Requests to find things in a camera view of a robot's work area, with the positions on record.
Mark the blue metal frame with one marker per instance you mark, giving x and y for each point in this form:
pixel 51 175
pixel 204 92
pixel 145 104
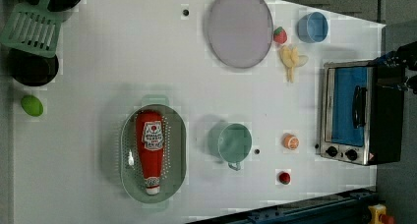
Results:
pixel 342 208

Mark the black toaster oven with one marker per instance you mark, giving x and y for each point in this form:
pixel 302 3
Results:
pixel 361 120

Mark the red ketchup bottle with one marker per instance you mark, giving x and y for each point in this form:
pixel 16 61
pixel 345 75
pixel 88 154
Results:
pixel 150 144

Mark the green oval strainer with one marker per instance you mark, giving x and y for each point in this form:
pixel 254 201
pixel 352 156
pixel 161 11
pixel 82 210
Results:
pixel 174 163

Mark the small red toy fruit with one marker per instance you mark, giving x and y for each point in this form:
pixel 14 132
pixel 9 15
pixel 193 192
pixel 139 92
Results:
pixel 284 178

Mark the green toy lime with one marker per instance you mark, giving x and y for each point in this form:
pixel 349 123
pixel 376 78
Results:
pixel 32 105

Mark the blue bowl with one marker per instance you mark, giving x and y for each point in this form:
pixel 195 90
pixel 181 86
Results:
pixel 313 28

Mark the grey round plate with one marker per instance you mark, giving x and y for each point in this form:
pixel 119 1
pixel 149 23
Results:
pixel 240 31

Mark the toy orange half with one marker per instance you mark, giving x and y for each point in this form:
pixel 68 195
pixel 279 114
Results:
pixel 291 142

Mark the peeled toy banana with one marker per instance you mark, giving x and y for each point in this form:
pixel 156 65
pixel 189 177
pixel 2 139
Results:
pixel 291 60

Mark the yellow red clamp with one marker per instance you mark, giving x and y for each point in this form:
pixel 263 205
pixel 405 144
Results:
pixel 379 215

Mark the toy strawberry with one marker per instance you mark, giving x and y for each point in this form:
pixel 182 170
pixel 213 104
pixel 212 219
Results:
pixel 279 35

